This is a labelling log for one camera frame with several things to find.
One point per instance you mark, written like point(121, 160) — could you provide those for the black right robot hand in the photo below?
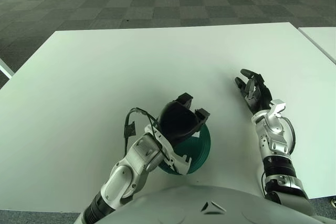
point(258, 95)

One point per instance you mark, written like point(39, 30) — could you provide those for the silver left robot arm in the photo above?
point(136, 163)

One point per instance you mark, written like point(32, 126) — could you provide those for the round green plate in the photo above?
point(202, 150)

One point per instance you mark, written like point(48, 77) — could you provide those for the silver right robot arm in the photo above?
point(275, 150)

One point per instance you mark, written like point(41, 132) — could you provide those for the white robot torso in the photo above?
point(199, 205)

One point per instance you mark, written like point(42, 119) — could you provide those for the white side table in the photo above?
point(324, 40)

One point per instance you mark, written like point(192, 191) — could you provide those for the white table with grey edge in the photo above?
point(5, 69)

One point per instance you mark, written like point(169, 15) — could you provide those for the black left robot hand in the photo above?
point(178, 124)

